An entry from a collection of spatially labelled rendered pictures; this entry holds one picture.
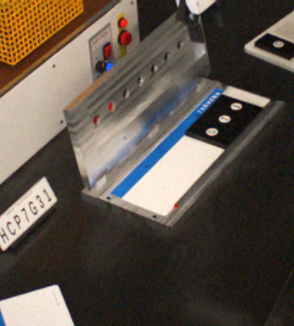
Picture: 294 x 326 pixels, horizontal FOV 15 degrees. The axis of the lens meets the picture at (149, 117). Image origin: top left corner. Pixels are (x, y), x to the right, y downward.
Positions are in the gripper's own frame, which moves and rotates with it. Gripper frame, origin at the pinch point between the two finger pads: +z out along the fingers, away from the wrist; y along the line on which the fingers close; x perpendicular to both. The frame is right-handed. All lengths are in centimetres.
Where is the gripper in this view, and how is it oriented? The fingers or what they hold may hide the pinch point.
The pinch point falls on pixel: (205, 26)
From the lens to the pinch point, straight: 218.9
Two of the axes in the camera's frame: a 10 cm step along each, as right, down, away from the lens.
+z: 2.2, 8.3, 5.1
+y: 5.8, -5.3, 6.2
